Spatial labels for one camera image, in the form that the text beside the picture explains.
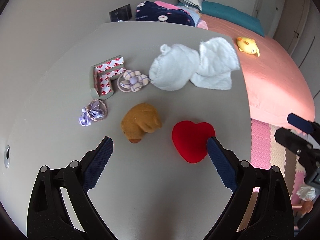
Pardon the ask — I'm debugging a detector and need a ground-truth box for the baby doll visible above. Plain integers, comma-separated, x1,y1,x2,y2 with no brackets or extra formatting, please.
292,184,316,216

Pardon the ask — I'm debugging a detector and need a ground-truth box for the foam puzzle floor mat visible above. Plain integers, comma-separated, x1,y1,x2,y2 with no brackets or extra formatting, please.
251,119,305,205

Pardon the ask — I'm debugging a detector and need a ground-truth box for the pink bed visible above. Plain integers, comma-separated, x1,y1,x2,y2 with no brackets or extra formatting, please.
201,14,315,129

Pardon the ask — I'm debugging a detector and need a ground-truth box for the yellow plush chick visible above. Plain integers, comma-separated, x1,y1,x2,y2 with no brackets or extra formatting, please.
236,37,260,57

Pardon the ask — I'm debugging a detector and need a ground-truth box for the red plush heart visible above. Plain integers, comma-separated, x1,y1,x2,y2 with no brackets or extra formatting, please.
171,120,215,164

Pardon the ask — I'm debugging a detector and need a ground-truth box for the white fluffy cloth right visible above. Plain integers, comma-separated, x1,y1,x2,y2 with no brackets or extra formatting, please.
190,37,240,90

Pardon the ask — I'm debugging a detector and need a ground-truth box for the white fluffy cloth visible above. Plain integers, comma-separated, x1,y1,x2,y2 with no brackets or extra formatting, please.
190,37,240,90
149,44,200,91

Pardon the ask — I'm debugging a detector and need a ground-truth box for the brown plush bear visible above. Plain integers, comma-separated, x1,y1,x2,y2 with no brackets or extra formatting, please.
120,103,162,144

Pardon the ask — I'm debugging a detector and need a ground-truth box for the teal pillow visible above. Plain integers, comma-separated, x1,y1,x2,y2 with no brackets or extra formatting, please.
201,1,265,37

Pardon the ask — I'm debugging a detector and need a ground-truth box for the white fluffy cloth left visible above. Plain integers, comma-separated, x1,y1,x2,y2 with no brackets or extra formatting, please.
149,44,200,91

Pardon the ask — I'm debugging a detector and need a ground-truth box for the grey foam corner guard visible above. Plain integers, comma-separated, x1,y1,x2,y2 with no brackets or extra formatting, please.
89,55,126,100

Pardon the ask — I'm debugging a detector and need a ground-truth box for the light blue knitted blanket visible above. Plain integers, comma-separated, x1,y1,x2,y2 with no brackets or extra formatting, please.
182,7,201,26

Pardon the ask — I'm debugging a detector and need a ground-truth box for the pink folded clothing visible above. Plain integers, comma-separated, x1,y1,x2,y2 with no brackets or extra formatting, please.
155,1,180,10

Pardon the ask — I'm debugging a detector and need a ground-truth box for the navy patterned blanket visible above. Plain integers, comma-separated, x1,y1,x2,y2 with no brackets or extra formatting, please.
135,1,195,27

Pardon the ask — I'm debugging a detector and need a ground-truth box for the silver desk cable grommet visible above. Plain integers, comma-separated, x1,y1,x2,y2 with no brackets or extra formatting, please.
4,144,11,168

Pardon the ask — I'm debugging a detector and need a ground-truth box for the purple bow hair tie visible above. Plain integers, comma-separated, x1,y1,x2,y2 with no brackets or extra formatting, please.
78,99,108,127

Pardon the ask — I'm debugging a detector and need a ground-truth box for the plaid flower hair tie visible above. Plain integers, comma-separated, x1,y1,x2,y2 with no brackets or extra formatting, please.
117,69,150,93

